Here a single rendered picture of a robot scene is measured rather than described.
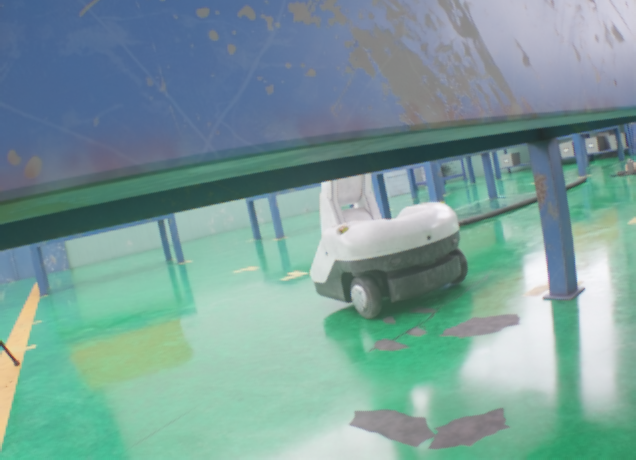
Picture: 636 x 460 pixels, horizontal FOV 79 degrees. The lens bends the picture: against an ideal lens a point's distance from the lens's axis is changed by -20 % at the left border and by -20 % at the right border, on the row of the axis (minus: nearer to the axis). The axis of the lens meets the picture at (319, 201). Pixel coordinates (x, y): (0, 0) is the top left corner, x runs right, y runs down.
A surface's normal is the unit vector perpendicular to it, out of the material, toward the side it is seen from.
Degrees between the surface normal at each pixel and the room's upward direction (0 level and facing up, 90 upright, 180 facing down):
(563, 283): 90
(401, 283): 90
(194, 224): 90
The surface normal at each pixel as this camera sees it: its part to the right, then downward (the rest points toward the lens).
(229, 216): 0.54, -0.08
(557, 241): -0.83, 0.18
